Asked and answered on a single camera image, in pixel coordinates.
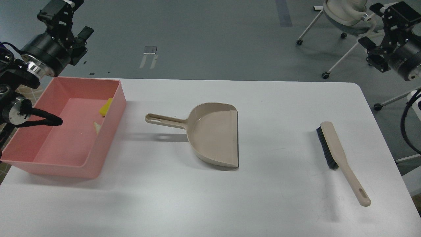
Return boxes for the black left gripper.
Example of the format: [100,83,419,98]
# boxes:
[21,0,94,77]

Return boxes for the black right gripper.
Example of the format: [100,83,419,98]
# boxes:
[358,1,421,81]

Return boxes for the yellow green sponge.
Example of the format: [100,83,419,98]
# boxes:
[99,98,113,117]

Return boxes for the triangular bread slice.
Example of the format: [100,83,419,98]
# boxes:
[93,121,101,134]

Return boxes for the beige hand brush black bristles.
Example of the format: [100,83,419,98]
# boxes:
[316,121,371,207]

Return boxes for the beige plastic dustpan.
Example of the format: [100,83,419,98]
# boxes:
[145,102,239,168]

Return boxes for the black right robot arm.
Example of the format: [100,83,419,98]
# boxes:
[358,1,420,162]

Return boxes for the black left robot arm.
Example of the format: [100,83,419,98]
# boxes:
[0,0,94,146]

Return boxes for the pink plastic bin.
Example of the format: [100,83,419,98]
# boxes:
[1,77,126,179]

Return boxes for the white office chair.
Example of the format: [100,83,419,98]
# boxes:
[295,0,395,79]

